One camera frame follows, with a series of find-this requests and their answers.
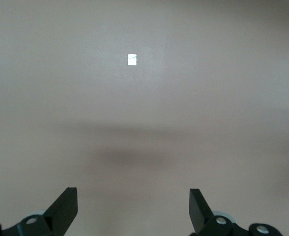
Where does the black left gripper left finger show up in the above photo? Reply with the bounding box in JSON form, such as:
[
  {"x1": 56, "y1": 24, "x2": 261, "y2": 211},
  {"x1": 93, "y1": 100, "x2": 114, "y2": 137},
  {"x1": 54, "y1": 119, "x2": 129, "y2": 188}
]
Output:
[{"x1": 0, "y1": 187, "x2": 79, "y2": 236}]

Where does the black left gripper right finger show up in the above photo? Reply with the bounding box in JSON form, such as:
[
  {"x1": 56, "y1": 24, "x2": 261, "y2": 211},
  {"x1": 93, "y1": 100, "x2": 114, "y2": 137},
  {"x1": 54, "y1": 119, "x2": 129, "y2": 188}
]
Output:
[{"x1": 189, "y1": 188, "x2": 282, "y2": 236}]

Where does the small rectangular tape patch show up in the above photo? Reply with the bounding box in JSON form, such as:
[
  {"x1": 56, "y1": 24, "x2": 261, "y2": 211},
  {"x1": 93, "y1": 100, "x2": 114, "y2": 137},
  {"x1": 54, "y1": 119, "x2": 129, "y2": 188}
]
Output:
[{"x1": 127, "y1": 53, "x2": 138, "y2": 66}]

